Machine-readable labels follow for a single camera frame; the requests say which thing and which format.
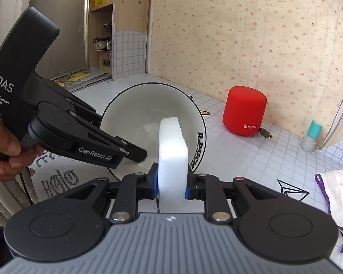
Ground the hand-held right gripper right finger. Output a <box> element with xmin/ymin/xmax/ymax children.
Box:
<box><xmin>185</xmin><ymin>167</ymin><xmax>275</xmax><ymax>223</ymax></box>

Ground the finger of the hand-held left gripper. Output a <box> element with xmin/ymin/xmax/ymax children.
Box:
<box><xmin>74</xmin><ymin>116</ymin><xmax>148</xmax><ymax>164</ymax></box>
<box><xmin>43</xmin><ymin>78</ymin><xmax>104</xmax><ymax>127</ymax></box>

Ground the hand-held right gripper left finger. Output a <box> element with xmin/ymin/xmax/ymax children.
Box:
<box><xmin>62</xmin><ymin>162</ymin><xmax>158</xmax><ymax>225</ymax></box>

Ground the white sponge block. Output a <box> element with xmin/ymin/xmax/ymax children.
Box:
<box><xmin>158</xmin><ymin>116</ymin><xmax>189</xmax><ymax>214</ymax></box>

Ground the yellow ceramic bowl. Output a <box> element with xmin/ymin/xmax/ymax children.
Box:
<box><xmin>99</xmin><ymin>83</ymin><xmax>208</xmax><ymax>182</ymax></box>

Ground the person's left hand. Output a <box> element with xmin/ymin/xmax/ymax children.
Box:
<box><xmin>0</xmin><ymin>107</ymin><xmax>45</xmax><ymax>182</ymax></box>

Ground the metal folding stand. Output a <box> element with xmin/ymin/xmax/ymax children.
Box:
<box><xmin>50</xmin><ymin>69</ymin><xmax>112</xmax><ymax>93</ymax></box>

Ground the yellow booklet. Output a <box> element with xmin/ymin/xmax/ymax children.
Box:
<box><xmin>56</xmin><ymin>73</ymin><xmax>89</xmax><ymax>87</ymax></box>

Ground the cardboard box metal latch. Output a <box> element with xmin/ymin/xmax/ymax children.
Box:
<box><xmin>99</xmin><ymin>50</ymin><xmax>113</xmax><ymax>70</ymax></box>

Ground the metal clasp hardware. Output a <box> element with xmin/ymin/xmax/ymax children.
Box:
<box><xmin>93</xmin><ymin>23</ymin><xmax>113</xmax><ymax>52</ymax></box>

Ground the red round speaker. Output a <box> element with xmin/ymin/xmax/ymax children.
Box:
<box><xmin>222</xmin><ymin>86</ymin><xmax>267</xmax><ymax>137</ymax></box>

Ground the wooden shelf unit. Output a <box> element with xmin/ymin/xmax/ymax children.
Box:
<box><xmin>84</xmin><ymin>0</ymin><xmax>158</xmax><ymax>81</ymax></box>

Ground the teal capped grey stamp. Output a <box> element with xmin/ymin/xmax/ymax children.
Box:
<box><xmin>300</xmin><ymin>120</ymin><xmax>322</xmax><ymax>151</ymax></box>

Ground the white cable duct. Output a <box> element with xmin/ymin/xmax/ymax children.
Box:
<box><xmin>144</xmin><ymin>0</ymin><xmax>158</xmax><ymax>76</ymax></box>

